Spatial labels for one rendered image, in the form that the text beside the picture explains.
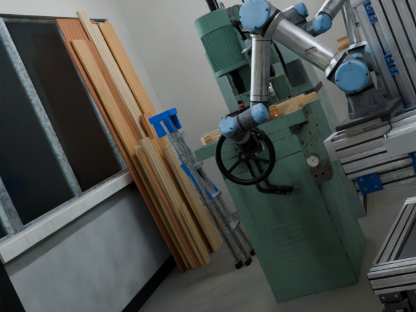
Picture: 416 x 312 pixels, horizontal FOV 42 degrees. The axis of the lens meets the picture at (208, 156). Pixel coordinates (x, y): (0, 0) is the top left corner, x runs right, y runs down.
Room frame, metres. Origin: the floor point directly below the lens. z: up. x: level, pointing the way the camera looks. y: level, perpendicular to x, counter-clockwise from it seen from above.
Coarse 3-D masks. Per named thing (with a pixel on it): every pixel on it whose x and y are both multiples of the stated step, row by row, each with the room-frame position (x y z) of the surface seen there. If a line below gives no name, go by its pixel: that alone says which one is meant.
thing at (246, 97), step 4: (248, 92) 2.82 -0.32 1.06; (240, 96) 2.79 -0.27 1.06; (244, 96) 2.78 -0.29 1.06; (248, 96) 2.79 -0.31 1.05; (236, 100) 2.80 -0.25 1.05; (244, 100) 2.79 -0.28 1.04; (248, 100) 2.78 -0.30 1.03; (236, 104) 2.81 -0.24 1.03; (240, 104) 2.80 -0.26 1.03; (244, 104) 2.79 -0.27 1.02; (248, 104) 2.78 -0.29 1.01; (240, 108) 2.80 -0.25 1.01
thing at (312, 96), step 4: (304, 96) 2.71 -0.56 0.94; (308, 96) 2.70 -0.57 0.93; (312, 96) 2.70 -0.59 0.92; (316, 96) 2.69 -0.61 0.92; (296, 100) 2.73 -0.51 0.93; (300, 100) 2.72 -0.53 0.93; (304, 100) 2.72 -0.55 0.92; (308, 100) 2.71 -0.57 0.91; (312, 100) 2.70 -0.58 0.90; (284, 104) 2.76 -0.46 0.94; (288, 104) 2.75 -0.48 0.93; (304, 104) 2.72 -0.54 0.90; (280, 108) 2.77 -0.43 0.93; (284, 108) 2.76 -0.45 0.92; (280, 112) 2.77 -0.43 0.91; (284, 112) 2.76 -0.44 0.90; (220, 132) 2.90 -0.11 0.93
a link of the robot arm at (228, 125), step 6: (222, 120) 2.15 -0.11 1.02; (228, 120) 2.13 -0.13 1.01; (234, 120) 2.13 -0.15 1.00; (222, 126) 2.14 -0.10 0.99; (228, 126) 2.12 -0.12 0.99; (234, 126) 2.12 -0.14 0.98; (222, 132) 2.13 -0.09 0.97; (228, 132) 2.12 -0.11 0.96; (234, 132) 2.13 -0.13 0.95; (240, 132) 2.14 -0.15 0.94; (228, 138) 2.19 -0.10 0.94; (234, 138) 2.17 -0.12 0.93; (240, 138) 2.19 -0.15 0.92
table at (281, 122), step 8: (296, 112) 2.58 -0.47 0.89; (304, 112) 2.59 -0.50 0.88; (312, 112) 2.75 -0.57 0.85; (272, 120) 2.63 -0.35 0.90; (280, 120) 2.62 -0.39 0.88; (288, 120) 2.60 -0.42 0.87; (296, 120) 2.59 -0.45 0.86; (304, 120) 2.57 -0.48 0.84; (264, 128) 2.65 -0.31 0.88; (272, 128) 2.64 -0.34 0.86; (280, 128) 2.62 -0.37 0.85; (208, 144) 2.85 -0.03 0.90; (224, 144) 2.74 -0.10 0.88; (232, 144) 2.63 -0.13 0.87; (200, 152) 2.79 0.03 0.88; (208, 152) 2.78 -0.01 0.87; (200, 160) 2.80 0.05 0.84
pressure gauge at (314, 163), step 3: (312, 153) 2.54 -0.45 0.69; (315, 153) 2.54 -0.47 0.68; (309, 156) 2.53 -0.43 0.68; (312, 156) 2.52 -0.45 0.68; (315, 156) 2.52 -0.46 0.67; (318, 156) 2.52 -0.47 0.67; (306, 159) 2.53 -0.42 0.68; (309, 159) 2.53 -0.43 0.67; (312, 159) 2.53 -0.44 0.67; (315, 159) 2.52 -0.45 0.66; (318, 159) 2.52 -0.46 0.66; (306, 162) 2.53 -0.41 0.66; (309, 162) 2.53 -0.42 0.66; (312, 162) 2.53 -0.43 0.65; (315, 162) 2.52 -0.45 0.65; (318, 162) 2.52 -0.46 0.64; (309, 165) 2.53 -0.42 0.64; (312, 165) 2.53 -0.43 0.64; (315, 165) 2.52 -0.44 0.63; (318, 168) 2.54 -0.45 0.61
